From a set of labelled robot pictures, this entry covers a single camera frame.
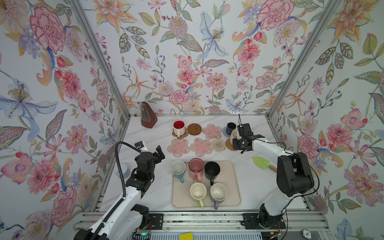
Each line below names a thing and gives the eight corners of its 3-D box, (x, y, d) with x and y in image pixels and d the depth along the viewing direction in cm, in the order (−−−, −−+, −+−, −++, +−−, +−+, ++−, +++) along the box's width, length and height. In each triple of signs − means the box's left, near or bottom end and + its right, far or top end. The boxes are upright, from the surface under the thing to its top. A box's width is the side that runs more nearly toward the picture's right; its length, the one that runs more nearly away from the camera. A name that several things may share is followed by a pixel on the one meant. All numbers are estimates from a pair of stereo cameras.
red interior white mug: (173, 139, 109) (172, 131, 103) (174, 127, 116) (173, 120, 110) (184, 139, 109) (184, 131, 103) (185, 127, 116) (184, 120, 110)
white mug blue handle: (171, 185, 87) (169, 178, 79) (173, 167, 94) (171, 160, 86) (185, 185, 87) (184, 178, 79) (185, 167, 94) (185, 160, 86)
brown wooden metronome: (142, 125, 117) (135, 107, 103) (148, 118, 122) (142, 100, 108) (151, 128, 115) (145, 110, 101) (157, 121, 121) (152, 103, 106)
